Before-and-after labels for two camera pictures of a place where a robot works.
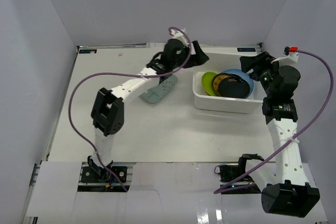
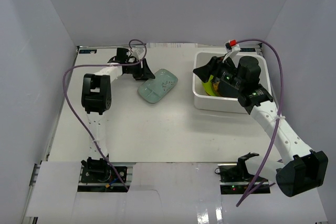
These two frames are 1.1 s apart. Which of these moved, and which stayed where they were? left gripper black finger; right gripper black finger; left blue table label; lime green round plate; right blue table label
Moved: left gripper black finger; right gripper black finger
Stayed: left blue table label; right blue table label; lime green round plate
